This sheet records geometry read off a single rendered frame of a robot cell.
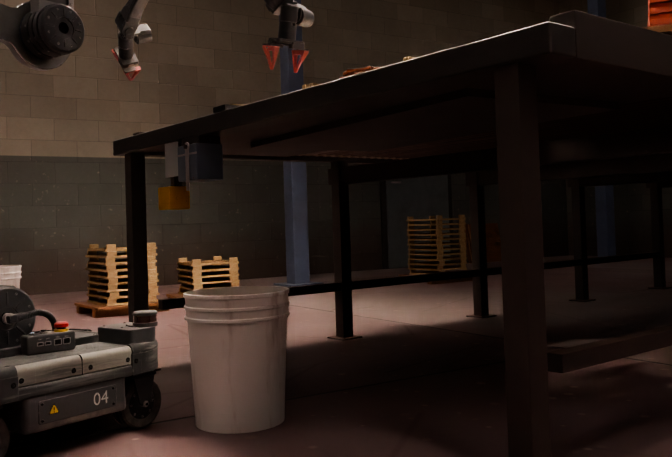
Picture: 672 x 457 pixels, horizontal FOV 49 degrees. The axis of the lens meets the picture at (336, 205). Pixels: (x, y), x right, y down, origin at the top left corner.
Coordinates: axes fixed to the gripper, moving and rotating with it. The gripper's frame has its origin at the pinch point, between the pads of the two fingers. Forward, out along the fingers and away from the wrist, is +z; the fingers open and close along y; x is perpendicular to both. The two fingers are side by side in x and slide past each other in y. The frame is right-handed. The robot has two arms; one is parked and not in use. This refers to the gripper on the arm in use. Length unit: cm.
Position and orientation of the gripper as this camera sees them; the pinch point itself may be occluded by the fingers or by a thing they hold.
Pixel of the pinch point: (283, 68)
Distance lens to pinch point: 243.4
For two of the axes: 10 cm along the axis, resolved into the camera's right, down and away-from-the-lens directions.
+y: 7.5, -0.2, 6.6
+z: -1.0, 9.8, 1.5
